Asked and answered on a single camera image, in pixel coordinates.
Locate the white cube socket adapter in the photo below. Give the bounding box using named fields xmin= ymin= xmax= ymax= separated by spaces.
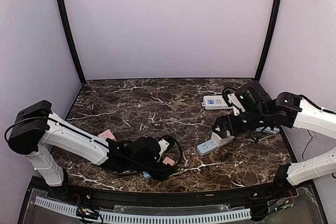
xmin=211 ymin=131 xmax=234 ymax=146

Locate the pink plug adapter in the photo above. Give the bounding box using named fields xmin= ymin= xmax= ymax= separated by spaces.
xmin=162 ymin=157 xmax=175 ymax=166

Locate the blue-grey power strip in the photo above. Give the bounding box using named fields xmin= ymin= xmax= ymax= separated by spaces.
xmin=197 ymin=136 xmax=234 ymax=156

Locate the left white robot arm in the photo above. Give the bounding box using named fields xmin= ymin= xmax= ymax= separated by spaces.
xmin=4 ymin=100 xmax=180 ymax=187

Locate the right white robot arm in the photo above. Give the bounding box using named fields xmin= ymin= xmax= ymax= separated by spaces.
xmin=211 ymin=80 xmax=335 ymax=188

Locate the blue flat plug adapter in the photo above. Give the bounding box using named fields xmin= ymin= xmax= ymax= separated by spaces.
xmin=142 ymin=172 xmax=151 ymax=179

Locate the white colourful power strip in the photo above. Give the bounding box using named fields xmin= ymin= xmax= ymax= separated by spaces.
xmin=202 ymin=95 xmax=233 ymax=110

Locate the pink cube socket adapter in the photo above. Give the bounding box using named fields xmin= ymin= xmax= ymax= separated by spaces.
xmin=98 ymin=129 xmax=117 ymax=141

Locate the small green circuit board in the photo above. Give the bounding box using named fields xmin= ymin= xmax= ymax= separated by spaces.
xmin=76 ymin=206 xmax=99 ymax=219

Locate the grey power strip cable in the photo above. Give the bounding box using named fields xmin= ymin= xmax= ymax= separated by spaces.
xmin=253 ymin=126 xmax=281 ymax=135

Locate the white slotted cable duct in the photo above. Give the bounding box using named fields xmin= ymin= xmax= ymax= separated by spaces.
xmin=35 ymin=196 xmax=252 ymax=224

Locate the black front frame rail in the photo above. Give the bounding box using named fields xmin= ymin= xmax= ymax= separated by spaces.
xmin=31 ymin=175 xmax=313 ymax=210

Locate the right black frame post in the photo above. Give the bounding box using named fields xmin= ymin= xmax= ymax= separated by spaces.
xmin=254 ymin=0 xmax=281 ymax=81

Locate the black frame post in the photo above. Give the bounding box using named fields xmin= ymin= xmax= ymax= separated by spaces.
xmin=56 ymin=0 xmax=86 ymax=85
xmin=254 ymin=0 xmax=281 ymax=81

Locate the left black frame post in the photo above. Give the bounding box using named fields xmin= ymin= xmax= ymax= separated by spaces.
xmin=56 ymin=0 xmax=86 ymax=85

